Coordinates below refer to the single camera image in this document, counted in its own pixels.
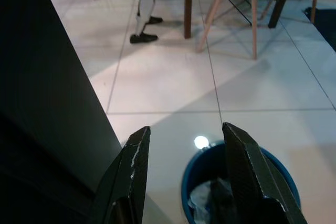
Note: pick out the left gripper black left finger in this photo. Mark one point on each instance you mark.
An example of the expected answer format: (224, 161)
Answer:
(131, 176)

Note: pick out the black table leg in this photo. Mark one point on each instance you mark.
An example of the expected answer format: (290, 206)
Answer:
(281, 6)

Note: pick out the dark blue rug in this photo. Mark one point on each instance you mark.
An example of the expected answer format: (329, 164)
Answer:
(325, 22)

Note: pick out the round blue waste bin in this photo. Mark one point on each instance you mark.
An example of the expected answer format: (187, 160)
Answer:
(186, 190)

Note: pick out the crumpled clear bin liner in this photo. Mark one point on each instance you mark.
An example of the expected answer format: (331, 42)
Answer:
(202, 195)

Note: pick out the brown wooden table leg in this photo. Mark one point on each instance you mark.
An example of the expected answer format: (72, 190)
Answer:
(189, 3)

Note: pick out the person in white trousers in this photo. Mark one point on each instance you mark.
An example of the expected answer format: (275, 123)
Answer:
(145, 1)

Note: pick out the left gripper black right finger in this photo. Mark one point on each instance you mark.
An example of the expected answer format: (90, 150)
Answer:
(252, 182)

